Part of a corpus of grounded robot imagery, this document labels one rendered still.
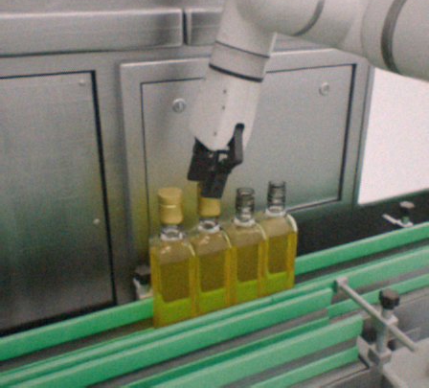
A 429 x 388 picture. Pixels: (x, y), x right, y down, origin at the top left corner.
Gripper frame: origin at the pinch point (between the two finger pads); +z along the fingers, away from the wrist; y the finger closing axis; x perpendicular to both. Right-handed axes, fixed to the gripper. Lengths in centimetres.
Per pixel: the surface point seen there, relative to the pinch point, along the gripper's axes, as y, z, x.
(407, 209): -5.1, 4.5, 48.4
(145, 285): -3.6, 20.9, -3.4
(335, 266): -3.2, 16.9, 33.8
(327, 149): -13.3, -2.8, 30.8
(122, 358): 7.7, 24.3, -9.0
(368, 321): 6.5, 21.7, 35.8
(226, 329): 7.3, 20.8, 6.3
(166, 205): 1.4, 4.2, -5.6
